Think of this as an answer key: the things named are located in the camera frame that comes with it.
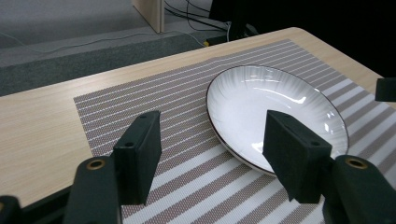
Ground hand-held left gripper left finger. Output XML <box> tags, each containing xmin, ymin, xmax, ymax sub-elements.
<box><xmin>112</xmin><ymin>109</ymin><xmax>163</xmax><ymax>206</ymax></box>

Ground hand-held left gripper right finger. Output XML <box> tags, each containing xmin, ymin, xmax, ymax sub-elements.
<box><xmin>262</xmin><ymin>108</ymin><xmax>333</xmax><ymax>204</ymax></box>

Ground white plate with dark rim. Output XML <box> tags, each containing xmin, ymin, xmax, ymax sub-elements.
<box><xmin>205</xmin><ymin>63</ymin><xmax>350</xmax><ymax>178</ymax></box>

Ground striped woven placemat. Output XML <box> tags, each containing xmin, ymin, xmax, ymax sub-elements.
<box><xmin>73</xmin><ymin>38</ymin><xmax>396</xmax><ymax>224</ymax></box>

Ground black curtain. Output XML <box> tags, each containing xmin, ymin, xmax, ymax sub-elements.
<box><xmin>207</xmin><ymin>0</ymin><xmax>396</xmax><ymax>79</ymax></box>

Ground hazard-taped black stand base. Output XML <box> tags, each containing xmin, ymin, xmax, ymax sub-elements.
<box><xmin>204</xmin><ymin>23</ymin><xmax>260</xmax><ymax>48</ymax></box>

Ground thin white floor cable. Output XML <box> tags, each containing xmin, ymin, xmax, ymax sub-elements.
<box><xmin>0</xmin><ymin>21</ymin><xmax>232</xmax><ymax>54</ymax></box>

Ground black power cable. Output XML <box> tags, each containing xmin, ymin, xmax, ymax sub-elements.
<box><xmin>185</xmin><ymin>0</ymin><xmax>214</xmax><ymax>21</ymax></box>
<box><xmin>163</xmin><ymin>0</ymin><xmax>232</xmax><ymax>33</ymax></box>

